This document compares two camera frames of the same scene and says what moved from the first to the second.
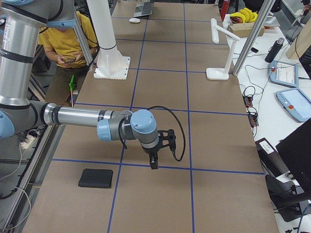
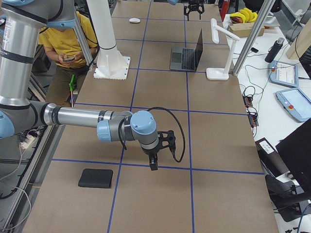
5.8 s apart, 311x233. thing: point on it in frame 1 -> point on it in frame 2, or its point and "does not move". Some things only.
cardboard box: (244, 29) does not move
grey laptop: (143, 9) -> (186, 58)
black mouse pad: (96, 178) does not move
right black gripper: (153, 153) does not move
